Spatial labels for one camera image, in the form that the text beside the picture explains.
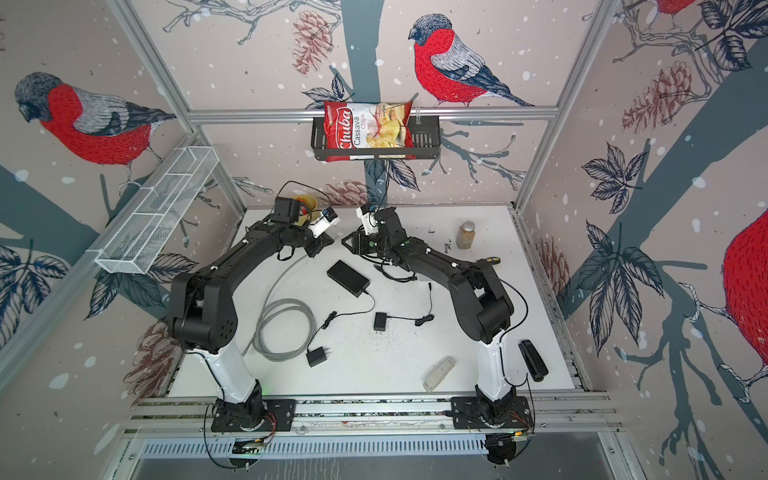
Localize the short black patch cable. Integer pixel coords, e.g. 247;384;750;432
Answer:
374;263;418;284

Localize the black ribbed power brick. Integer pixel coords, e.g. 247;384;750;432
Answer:
327;260;370;297

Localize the black wall plug adapter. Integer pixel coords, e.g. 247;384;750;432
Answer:
306;290;376;367

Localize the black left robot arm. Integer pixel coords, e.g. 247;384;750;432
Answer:
166;197;338;415

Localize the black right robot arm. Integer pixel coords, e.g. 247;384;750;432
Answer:
342;204;516;421

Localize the yellow pen cup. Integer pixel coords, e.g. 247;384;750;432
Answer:
294;194;319;225

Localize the red cassava chips bag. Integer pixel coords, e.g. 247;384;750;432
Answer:
323;101;414;150

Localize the beige power strip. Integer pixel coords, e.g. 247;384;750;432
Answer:
422;356;456;393

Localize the black stapler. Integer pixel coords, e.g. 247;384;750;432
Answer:
518;339;549;382

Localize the black wire wall basket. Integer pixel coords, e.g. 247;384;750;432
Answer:
310;116;441;161

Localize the white mesh wall shelf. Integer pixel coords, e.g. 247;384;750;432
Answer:
95;146;219;274

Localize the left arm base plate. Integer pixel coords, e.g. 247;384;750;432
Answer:
211;397;297;433

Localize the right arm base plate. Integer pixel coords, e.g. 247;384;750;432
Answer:
446;395;534;431

